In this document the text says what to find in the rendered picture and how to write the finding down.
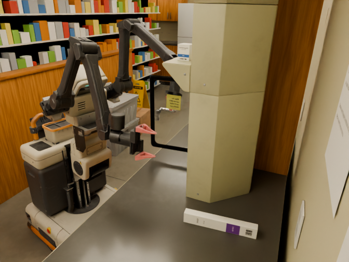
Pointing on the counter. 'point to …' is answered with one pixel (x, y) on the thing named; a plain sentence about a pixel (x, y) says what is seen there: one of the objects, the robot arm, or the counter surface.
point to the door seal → (152, 114)
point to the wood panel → (286, 82)
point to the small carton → (184, 52)
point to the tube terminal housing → (226, 96)
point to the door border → (153, 108)
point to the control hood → (179, 72)
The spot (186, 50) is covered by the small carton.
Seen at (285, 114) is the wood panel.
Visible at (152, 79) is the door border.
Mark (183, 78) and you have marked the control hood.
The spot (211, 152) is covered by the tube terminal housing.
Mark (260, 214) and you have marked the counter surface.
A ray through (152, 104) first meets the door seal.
